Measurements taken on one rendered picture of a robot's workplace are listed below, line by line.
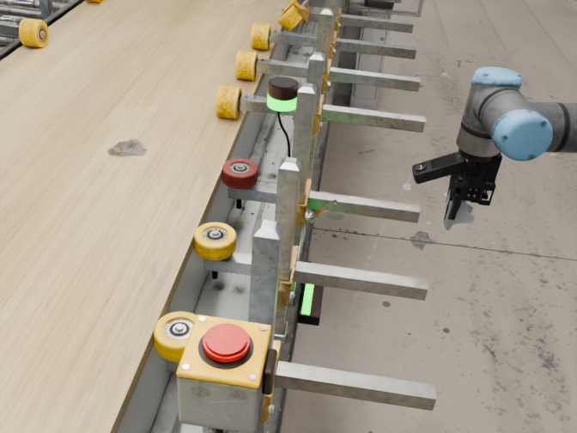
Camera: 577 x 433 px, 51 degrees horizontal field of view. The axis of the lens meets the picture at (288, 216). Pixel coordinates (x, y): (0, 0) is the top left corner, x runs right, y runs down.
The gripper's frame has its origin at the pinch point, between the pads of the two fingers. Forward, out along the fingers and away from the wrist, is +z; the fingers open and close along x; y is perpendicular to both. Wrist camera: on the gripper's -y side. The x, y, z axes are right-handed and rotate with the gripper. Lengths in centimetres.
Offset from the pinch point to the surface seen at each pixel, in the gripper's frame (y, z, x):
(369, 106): -11, 77, 225
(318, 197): -29.2, -3.2, -0.8
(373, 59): -13, 49, 225
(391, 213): -12.5, -2.0, -1.5
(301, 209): -32.4, -3.7, -7.0
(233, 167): -49.1, -7.5, -0.2
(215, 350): -34, -40, -81
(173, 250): -54, -7, -31
